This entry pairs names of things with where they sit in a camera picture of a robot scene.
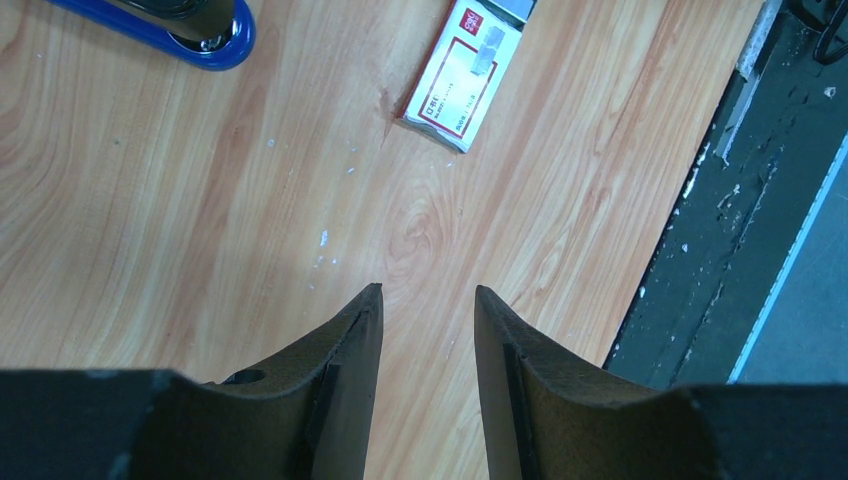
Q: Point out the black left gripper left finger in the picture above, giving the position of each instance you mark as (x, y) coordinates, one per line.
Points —
(304, 412)

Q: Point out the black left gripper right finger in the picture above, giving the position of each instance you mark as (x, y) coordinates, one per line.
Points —
(547, 413)

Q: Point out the red white staple box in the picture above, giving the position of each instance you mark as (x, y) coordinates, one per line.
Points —
(467, 63)

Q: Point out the blue black stapler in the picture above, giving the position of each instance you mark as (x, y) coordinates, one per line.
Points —
(211, 35)

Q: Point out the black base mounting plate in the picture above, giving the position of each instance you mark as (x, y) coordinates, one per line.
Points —
(667, 308)

